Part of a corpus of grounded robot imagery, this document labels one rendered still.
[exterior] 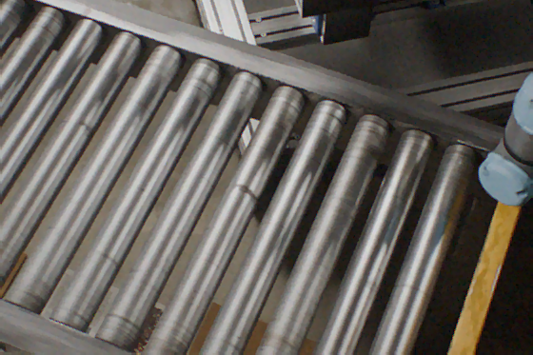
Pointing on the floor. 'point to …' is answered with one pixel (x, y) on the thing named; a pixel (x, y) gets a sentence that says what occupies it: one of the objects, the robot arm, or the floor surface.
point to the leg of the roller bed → (457, 278)
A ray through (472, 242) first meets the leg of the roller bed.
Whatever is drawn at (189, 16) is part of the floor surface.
